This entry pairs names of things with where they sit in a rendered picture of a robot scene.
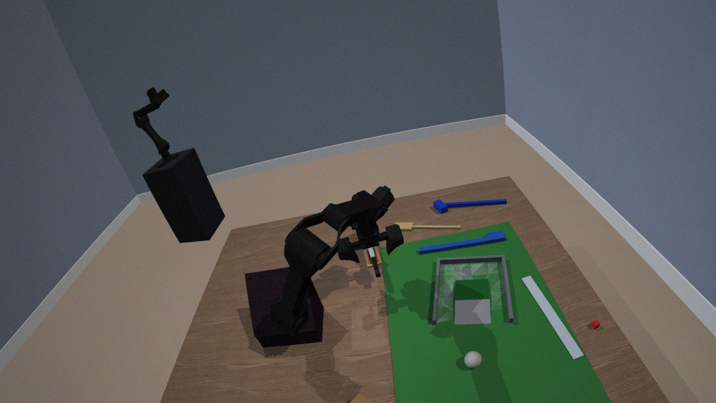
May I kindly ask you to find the white ball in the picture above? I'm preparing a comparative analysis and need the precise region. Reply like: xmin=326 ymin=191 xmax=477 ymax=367
xmin=464 ymin=351 xmax=482 ymax=368

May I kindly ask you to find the green putting mat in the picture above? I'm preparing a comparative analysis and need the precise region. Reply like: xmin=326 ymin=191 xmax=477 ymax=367
xmin=381 ymin=222 xmax=611 ymax=403

